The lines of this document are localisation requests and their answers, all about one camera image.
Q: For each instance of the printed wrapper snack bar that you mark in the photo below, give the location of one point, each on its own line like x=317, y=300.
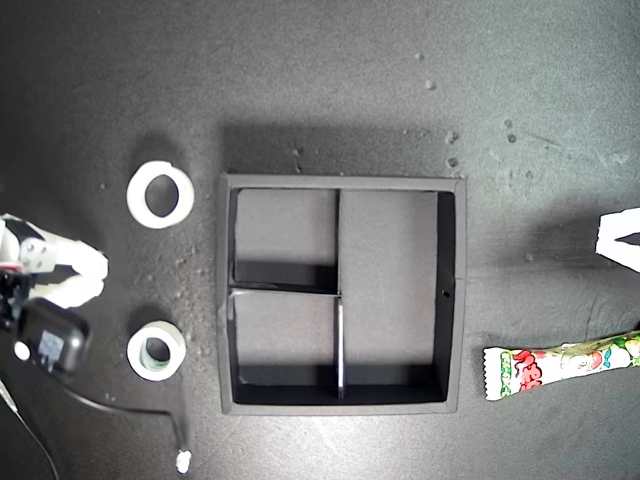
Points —
x=550, y=367

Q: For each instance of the small white tape scrap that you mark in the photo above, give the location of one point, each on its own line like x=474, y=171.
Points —
x=184, y=461

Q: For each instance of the black compartment tray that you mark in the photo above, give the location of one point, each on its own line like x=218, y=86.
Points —
x=345, y=407

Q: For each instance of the large white tape roll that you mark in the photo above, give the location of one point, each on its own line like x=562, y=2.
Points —
x=137, y=205

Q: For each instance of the small white tape roll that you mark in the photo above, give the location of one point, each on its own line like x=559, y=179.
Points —
x=172, y=360

